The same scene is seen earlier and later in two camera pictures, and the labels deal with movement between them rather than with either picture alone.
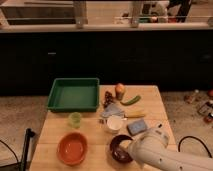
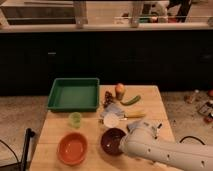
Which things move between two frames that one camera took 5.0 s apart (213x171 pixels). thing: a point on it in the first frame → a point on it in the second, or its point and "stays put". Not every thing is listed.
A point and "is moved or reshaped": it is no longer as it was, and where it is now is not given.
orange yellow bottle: [119, 89] stays put
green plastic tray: [74, 95] stays put
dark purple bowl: [116, 151] is moved or reshaped
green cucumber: [129, 102] stays put
